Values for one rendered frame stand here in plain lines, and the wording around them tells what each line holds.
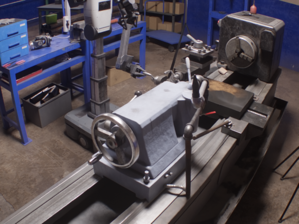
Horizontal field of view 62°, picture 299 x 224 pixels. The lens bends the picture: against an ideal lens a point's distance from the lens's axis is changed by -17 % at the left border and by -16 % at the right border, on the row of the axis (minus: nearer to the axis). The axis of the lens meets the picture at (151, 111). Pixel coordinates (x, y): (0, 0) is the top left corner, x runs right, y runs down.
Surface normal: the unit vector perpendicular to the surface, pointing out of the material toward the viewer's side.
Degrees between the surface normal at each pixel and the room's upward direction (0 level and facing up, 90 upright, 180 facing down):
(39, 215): 0
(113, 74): 90
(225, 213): 0
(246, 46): 90
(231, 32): 90
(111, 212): 11
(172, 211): 0
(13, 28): 90
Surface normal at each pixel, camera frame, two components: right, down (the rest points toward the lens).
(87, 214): -0.28, -0.74
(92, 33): -0.62, 0.38
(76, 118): 0.03, -0.86
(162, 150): 0.75, -0.07
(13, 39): 0.81, 0.31
